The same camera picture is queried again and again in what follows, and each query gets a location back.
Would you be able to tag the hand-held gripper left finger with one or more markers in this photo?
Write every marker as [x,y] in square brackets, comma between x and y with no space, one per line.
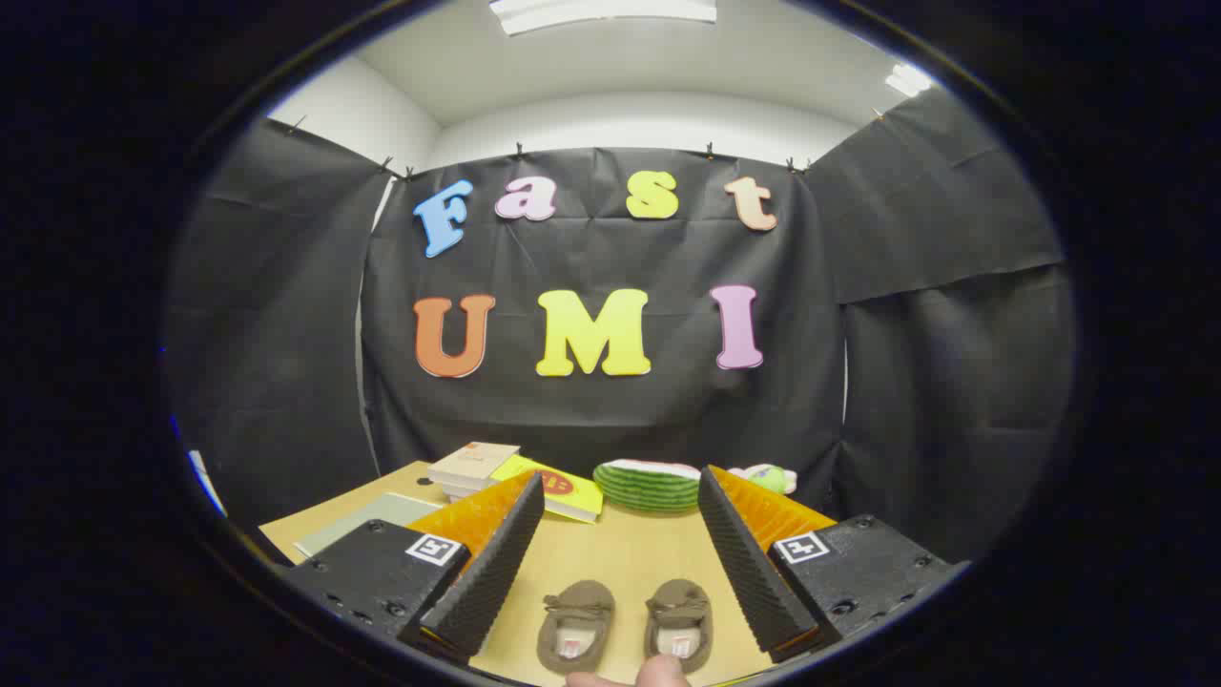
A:
[486,572]

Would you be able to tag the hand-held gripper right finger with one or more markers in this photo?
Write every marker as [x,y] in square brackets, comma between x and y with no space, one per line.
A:
[749,572]

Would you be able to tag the brown shoe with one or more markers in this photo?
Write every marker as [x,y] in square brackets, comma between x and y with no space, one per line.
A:
[577,597]
[679,596]

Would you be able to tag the white fabric storage box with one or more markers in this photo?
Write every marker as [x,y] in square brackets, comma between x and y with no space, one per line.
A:
[362,520]

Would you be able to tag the white book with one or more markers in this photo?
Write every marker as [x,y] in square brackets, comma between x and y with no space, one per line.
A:
[463,485]

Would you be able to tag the pink and green plush toy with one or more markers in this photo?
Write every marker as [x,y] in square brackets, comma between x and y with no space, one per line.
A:
[775,477]

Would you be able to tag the beige book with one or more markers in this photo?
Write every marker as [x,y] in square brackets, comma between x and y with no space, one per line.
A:
[477,460]

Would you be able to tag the yellow book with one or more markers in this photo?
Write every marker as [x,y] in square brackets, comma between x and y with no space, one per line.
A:
[582,496]

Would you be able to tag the watermelon slice plush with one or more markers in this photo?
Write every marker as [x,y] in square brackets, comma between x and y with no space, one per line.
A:
[644,489]

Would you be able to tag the black backdrop cloth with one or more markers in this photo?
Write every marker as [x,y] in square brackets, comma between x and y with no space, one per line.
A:
[286,334]

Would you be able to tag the small ceiling light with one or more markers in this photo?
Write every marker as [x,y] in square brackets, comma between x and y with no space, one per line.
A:
[906,79]

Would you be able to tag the long ceiling light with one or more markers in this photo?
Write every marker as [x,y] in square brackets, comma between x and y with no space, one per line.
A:
[601,11]

